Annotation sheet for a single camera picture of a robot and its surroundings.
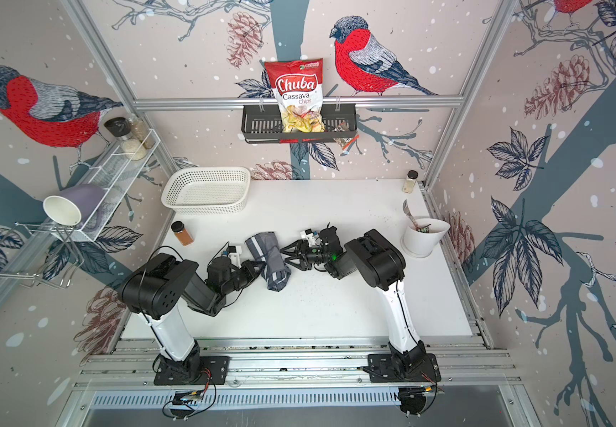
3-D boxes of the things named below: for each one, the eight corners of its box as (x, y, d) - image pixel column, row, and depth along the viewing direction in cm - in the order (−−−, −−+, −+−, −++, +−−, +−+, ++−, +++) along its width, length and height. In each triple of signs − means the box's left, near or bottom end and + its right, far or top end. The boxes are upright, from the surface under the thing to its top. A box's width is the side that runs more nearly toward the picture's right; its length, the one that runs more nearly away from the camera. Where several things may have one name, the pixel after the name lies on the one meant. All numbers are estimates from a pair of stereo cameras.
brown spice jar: (178, 246, 102) (168, 232, 95) (183, 235, 106) (173, 221, 98) (191, 246, 102) (181, 232, 95) (195, 235, 106) (186, 221, 98)
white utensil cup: (404, 257, 98) (414, 238, 88) (398, 234, 105) (407, 213, 95) (439, 257, 98) (454, 238, 88) (431, 234, 105) (444, 213, 95)
